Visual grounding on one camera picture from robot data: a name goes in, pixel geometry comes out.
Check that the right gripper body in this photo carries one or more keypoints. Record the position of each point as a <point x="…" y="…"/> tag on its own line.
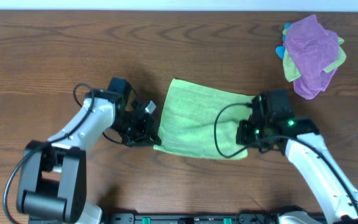
<point x="250" y="134"/>

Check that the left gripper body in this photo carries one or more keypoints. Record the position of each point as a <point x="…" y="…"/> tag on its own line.
<point x="146" y="129"/>

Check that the green microfiber cloth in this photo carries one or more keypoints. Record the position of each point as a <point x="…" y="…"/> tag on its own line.
<point x="201" y="122"/>

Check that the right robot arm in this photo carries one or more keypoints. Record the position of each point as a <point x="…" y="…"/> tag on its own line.
<point x="274" y="125"/>

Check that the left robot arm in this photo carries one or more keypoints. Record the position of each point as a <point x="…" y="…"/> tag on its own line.
<point x="53" y="183"/>

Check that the green cloth in pile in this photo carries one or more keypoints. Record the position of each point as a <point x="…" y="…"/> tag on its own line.
<point x="291" y="70"/>

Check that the blue cloth in pile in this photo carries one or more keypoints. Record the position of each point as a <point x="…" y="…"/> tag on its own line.
<point x="280" y="50"/>

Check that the purple cloth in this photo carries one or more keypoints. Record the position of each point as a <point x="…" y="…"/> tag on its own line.
<point x="312" y="53"/>

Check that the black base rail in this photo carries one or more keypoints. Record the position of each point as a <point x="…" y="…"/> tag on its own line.
<point x="242" y="218"/>

